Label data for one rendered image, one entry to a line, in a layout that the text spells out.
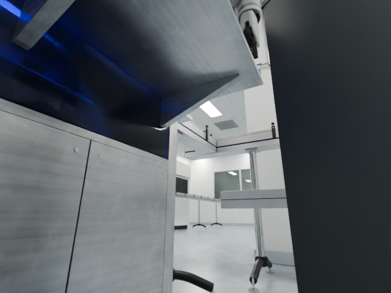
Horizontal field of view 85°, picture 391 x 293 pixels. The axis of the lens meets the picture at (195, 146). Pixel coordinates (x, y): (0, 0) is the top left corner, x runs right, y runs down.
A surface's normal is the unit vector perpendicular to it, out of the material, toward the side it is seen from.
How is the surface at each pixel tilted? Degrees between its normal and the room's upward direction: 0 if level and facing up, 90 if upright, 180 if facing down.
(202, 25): 180
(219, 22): 180
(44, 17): 160
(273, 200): 90
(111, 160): 90
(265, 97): 90
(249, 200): 90
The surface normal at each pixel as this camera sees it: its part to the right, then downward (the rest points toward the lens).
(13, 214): 0.87, -0.14
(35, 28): 0.30, 0.84
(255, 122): -0.49, -0.27
